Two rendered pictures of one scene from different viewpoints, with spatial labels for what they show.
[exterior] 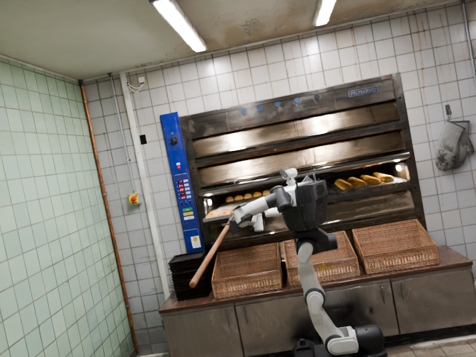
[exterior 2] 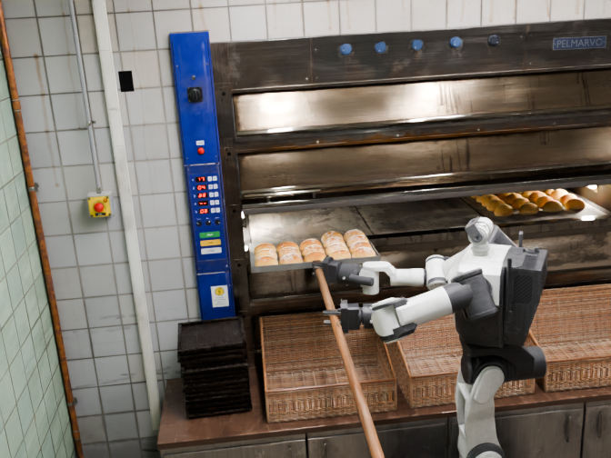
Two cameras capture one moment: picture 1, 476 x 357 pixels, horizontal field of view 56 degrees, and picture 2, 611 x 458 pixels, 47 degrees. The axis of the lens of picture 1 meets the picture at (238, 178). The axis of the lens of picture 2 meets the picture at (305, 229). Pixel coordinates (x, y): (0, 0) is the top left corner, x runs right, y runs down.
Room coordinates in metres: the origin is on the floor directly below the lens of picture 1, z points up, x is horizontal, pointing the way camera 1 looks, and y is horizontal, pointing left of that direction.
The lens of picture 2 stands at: (1.01, 0.65, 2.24)
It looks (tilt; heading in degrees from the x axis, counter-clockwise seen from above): 18 degrees down; 349
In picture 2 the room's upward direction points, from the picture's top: 3 degrees counter-clockwise
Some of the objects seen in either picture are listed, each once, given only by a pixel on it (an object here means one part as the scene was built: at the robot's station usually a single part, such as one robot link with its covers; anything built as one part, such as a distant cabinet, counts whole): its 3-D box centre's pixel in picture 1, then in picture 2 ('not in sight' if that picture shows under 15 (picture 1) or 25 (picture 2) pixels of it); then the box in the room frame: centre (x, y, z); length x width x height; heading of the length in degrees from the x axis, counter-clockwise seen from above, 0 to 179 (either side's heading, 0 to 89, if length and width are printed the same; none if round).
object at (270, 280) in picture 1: (247, 269); (325, 361); (3.72, 0.06, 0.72); 0.56 x 0.49 x 0.28; 83
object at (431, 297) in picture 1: (314, 310); (430, 433); (3.65, -0.41, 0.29); 2.42 x 0.56 x 0.58; 84
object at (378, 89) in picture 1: (288, 108); (435, 54); (3.95, -0.55, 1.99); 1.80 x 0.08 x 0.21; 84
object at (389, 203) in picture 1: (309, 217); (436, 264); (3.92, -0.55, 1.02); 1.79 x 0.11 x 0.19; 84
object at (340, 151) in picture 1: (298, 159); (436, 157); (3.92, -0.55, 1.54); 1.79 x 0.11 x 0.19; 84
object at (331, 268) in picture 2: not in sight; (338, 273); (3.56, 0.02, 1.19); 0.12 x 0.10 x 0.13; 48
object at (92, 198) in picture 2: (134, 198); (100, 204); (4.03, 0.95, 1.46); 0.10 x 0.07 x 0.10; 84
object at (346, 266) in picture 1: (318, 257); (455, 347); (3.66, -0.53, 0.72); 0.56 x 0.49 x 0.28; 85
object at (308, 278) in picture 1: (309, 273); (481, 413); (3.05, -0.36, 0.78); 0.18 x 0.15 x 0.47; 173
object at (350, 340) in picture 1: (341, 340); not in sight; (3.03, -0.49, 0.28); 0.21 x 0.20 x 0.13; 83
